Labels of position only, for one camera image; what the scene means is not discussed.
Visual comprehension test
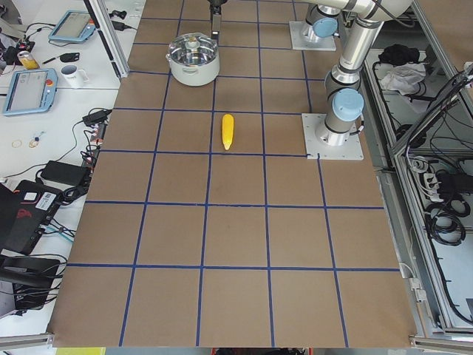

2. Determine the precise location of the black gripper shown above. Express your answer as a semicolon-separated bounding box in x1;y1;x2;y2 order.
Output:
208;0;225;38

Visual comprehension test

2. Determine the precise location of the glass pot lid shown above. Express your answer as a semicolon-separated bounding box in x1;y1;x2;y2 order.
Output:
167;33;218;67

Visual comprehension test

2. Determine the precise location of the grey-green steel pot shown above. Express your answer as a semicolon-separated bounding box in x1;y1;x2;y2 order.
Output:
166;48;220;87

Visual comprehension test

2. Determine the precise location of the yellow corn cob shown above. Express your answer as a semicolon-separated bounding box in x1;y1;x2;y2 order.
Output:
221;114;234;151

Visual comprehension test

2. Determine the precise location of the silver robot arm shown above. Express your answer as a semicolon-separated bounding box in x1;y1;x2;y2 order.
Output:
289;4;341;51
316;1;412;146

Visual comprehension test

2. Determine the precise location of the blue teach pendant far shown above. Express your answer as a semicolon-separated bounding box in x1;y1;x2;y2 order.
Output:
48;10;96;43

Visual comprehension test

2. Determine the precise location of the blue teach pendant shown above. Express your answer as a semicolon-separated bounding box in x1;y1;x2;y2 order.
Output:
2;68;58;116
48;10;96;43

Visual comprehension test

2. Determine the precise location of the white mug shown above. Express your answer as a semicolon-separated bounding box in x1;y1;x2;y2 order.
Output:
61;64;89;89

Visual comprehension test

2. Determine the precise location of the black power adapter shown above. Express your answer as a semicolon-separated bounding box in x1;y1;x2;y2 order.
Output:
82;109;112;126

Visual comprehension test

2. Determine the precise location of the black cloth bundle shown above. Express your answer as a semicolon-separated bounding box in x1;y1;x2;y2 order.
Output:
378;44;420;66

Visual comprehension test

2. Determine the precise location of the white cloth bundle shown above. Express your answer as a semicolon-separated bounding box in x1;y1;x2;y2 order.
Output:
380;64;426;95

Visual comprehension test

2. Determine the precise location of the blue teach pendant near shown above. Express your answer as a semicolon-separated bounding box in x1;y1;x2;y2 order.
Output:
2;68;58;116

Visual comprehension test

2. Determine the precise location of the black power brick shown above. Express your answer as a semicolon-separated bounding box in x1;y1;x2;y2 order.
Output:
41;160;90;186

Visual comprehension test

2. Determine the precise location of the black laptop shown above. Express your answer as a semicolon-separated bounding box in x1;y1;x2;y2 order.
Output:
1;180;62;255

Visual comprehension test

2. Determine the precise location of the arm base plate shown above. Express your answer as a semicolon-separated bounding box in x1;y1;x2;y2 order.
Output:
289;18;338;52
302;113;364;160

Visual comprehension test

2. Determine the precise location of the aluminium frame post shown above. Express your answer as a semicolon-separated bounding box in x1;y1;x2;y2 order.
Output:
84;0;130;80

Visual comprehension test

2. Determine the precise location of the coiled black cable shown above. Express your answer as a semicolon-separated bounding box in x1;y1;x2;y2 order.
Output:
424;201;467;247

